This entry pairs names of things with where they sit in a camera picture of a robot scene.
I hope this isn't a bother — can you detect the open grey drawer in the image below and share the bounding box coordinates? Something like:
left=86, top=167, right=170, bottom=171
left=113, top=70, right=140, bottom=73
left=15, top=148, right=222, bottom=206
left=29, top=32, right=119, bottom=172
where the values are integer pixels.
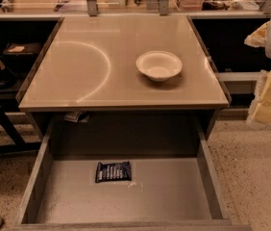
left=15, top=115, right=252, bottom=231

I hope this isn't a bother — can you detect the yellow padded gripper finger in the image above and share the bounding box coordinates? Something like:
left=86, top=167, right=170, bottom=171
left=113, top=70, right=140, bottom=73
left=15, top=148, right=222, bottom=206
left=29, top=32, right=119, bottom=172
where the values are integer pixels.
left=244, top=22, right=268, bottom=47
left=247, top=70, right=271, bottom=124

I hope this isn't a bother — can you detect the beige top counter cabinet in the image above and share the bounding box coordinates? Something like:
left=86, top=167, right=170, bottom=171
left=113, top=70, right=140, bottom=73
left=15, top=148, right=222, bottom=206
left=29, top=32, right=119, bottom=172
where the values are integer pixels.
left=15, top=13, right=233, bottom=140

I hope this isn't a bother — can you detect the white paper bowl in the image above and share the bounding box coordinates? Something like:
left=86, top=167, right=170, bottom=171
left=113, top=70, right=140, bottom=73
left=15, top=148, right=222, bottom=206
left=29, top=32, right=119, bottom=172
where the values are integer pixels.
left=135, top=51, right=183, bottom=82

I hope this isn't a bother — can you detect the dark box with label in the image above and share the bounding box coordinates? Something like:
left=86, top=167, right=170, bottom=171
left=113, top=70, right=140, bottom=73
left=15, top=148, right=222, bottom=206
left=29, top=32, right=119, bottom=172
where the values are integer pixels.
left=2, top=42, right=42, bottom=59

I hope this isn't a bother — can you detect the dark blue rxbar wrapper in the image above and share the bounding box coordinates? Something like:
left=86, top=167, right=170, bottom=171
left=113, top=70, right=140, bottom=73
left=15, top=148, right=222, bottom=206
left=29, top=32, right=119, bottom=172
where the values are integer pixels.
left=95, top=161, right=132, bottom=183

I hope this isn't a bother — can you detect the crumpled wrapper under counter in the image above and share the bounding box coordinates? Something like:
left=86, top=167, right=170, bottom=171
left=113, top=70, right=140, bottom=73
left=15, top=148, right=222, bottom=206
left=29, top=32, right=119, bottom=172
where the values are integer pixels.
left=64, top=112, right=90, bottom=123

